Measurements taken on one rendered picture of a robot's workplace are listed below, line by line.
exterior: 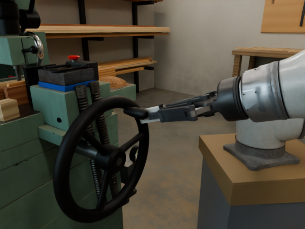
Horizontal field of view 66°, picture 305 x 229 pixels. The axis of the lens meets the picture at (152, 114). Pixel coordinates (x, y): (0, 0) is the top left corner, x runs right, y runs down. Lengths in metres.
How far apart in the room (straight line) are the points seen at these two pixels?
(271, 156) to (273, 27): 2.88
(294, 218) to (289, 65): 0.62
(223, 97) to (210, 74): 3.58
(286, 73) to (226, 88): 0.09
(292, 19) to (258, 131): 2.84
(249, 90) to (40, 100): 0.46
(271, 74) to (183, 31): 3.86
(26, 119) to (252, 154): 0.66
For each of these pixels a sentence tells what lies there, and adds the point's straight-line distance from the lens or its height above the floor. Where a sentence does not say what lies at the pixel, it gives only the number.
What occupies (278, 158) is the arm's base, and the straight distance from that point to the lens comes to 0.85.
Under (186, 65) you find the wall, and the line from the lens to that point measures 4.20.
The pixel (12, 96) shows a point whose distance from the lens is 0.70.
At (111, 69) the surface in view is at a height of 0.94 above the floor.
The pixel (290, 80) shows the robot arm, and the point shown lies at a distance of 0.37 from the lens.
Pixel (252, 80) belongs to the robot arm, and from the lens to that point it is 0.38.
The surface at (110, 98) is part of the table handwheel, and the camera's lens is 0.50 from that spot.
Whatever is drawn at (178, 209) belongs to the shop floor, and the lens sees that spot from 1.63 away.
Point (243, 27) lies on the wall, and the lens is 3.73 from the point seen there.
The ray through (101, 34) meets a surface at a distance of 3.14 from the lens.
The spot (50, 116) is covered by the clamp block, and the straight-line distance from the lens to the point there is 0.60.
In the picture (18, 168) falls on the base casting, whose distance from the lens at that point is 0.63.
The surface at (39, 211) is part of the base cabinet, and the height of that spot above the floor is 0.64.
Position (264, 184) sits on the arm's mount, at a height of 0.67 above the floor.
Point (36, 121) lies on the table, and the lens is 0.62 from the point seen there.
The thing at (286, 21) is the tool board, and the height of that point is 1.18.
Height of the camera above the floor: 1.09
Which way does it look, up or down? 20 degrees down
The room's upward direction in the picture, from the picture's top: straight up
